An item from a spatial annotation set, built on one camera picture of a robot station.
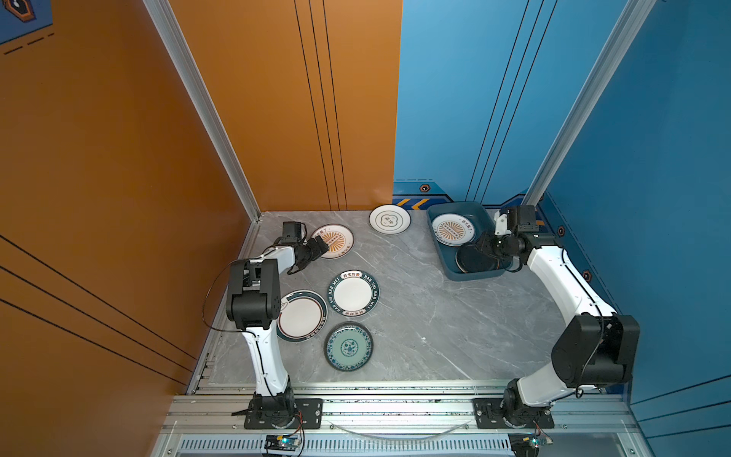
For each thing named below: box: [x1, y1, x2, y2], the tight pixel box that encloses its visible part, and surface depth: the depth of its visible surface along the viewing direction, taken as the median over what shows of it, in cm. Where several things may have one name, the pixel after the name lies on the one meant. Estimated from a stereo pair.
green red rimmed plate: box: [276, 289, 329, 343], surface depth 93 cm
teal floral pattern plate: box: [323, 320, 375, 373], surface depth 87 cm
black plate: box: [455, 244, 500, 274], surface depth 102 cm
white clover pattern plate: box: [368, 204, 413, 236], surface depth 121 cm
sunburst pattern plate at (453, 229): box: [432, 213, 475, 247], surface depth 115 cm
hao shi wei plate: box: [327, 269, 380, 318], surface depth 98 cm
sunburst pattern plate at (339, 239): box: [310, 223, 356, 259], surface depth 114 cm
